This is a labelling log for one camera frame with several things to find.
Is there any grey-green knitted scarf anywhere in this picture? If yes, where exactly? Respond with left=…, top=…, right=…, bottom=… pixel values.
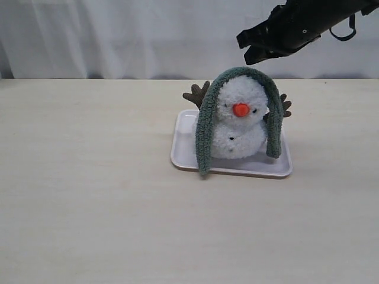
left=194, top=66, right=284, bottom=180

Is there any white rectangular tray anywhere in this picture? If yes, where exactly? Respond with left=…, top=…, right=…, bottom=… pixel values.
left=170, top=109, right=293, bottom=179

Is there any white plush snowman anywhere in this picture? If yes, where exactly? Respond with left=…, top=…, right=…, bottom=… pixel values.
left=182, top=73, right=293, bottom=160

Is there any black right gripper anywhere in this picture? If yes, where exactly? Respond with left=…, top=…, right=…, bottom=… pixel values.
left=236, top=0, right=363, bottom=65

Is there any white background curtain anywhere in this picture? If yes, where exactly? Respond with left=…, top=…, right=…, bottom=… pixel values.
left=0, top=0, right=379, bottom=80

